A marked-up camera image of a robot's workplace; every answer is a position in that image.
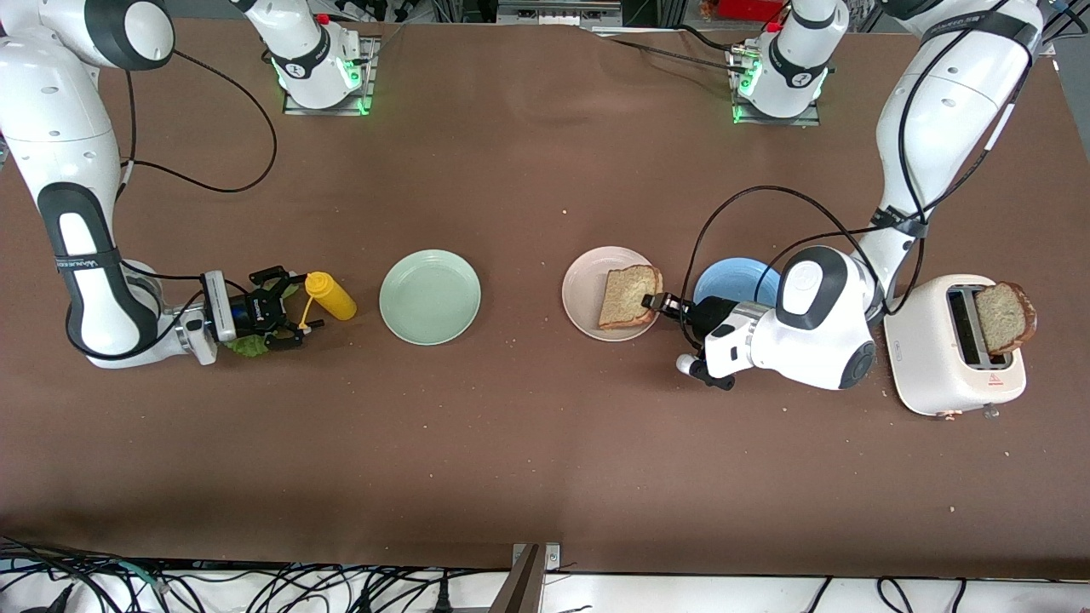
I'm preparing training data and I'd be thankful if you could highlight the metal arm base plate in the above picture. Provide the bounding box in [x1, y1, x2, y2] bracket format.
[283, 34, 376, 117]
[731, 47, 823, 127]

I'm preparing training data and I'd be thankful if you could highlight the white toaster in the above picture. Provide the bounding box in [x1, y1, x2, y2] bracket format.
[883, 273, 1028, 420]

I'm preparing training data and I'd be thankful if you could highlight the blue plate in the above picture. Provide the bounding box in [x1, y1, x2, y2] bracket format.
[693, 257, 783, 309]

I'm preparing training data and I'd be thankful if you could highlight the grey metal background frame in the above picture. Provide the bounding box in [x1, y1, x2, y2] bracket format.
[496, 0, 624, 28]

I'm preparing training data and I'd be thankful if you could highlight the dark grey metal beam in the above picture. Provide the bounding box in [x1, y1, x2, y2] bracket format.
[487, 545, 546, 613]

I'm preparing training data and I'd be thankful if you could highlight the yellow mustard squeeze bottle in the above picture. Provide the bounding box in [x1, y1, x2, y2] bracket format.
[297, 271, 359, 331]

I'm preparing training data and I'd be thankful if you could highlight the red background object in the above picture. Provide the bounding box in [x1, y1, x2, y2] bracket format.
[714, 0, 789, 23]

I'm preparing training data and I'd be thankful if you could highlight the green lettuce leaf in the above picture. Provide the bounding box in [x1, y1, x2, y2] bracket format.
[223, 284, 300, 358]

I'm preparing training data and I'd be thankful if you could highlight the silver metal bracket plate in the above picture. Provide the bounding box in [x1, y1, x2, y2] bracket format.
[513, 542, 562, 573]

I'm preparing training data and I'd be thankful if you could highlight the brown bread slice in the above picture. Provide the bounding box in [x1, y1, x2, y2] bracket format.
[974, 282, 1038, 356]
[598, 265, 664, 332]

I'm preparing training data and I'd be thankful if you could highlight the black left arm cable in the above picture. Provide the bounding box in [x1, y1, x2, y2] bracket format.
[679, 0, 1044, 350]

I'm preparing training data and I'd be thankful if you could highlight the light green plate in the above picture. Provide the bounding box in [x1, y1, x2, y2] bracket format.
[379, 249, 483, 347]

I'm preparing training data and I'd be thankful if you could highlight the beige plate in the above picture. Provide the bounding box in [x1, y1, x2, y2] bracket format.
[561, 246, 665, 343]

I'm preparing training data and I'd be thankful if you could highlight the black base cable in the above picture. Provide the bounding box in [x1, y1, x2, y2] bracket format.
[588, 24, 754, 76]

